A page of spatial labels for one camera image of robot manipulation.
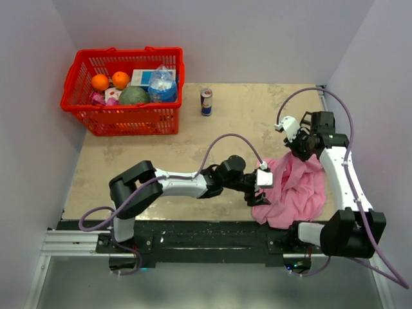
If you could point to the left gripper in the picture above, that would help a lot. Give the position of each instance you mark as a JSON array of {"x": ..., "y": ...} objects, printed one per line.
[{"x": 252, "y": 201}]

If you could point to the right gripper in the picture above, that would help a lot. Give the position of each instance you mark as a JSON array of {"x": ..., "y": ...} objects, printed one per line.
[{"x": 292, "y": 145}]

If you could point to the pink t-shirt garment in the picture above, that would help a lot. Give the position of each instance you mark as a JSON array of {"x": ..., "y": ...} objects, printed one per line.
[{"x": 298, "y": 193}]

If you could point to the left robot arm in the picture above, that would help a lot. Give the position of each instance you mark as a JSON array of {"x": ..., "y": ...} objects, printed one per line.
[{"x": 133, "y": 191}]

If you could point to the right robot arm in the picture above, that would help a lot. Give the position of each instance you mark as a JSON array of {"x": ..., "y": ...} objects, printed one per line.
[{"x": 349, "y": 232}]

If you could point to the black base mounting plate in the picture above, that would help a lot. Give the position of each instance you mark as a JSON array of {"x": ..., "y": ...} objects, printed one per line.
[{"x": 213, "y": 242}]

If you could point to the energy drink can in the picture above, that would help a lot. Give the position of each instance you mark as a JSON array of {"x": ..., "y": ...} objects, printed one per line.
[{"x": 206, "y": 102}]

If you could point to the red plastic shopping basket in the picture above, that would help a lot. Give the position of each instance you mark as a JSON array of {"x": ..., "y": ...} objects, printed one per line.
[{"x": 140, "y": 119}]

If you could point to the blue plastic bag pack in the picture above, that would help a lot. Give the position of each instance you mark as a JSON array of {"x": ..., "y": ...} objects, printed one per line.
[{"x": 162, "y": 87}]

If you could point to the green melon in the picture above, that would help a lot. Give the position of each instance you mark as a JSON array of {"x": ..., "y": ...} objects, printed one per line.
[{"x": 133, "y": 95}]

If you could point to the white blue carton box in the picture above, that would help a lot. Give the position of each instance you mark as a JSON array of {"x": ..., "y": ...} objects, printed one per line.
[{"x": 140, "y": 77}]

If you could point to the white red small package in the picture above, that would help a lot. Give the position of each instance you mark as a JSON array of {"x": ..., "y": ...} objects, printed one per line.
[{"x": 111, "y": 96}]

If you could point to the right orange fruit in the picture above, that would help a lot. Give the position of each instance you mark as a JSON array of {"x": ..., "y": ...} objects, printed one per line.
[{"x": 120, "y": 79}]

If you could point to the orange fruit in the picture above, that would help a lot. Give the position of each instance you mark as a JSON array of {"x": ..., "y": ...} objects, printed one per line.
[
  {"x": 120, "y": 79},
  {"x": 100, "y": 82}
]

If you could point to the pink snack packet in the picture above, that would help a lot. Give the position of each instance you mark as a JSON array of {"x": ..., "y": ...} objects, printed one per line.
[{"x": 97, "y": 99}]

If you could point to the left orange fruit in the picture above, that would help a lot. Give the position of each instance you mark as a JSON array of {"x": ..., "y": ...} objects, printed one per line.
[{"x": 100, "y": 82}]

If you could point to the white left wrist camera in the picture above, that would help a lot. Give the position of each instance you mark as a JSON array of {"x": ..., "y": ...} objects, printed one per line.
[{"x": 264, "y": 176}]

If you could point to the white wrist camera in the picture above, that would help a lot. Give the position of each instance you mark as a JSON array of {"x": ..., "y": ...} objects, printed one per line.
[
  {"x": 290, "y": 126},
  {"x": 264, "y": 176}
]

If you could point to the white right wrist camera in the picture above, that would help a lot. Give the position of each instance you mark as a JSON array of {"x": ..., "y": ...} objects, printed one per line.
[{"x": 290, "y": 126}]

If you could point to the aluminium rail frame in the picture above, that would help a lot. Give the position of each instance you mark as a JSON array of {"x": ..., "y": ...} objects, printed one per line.
[{"x": 87, "y": 270}]

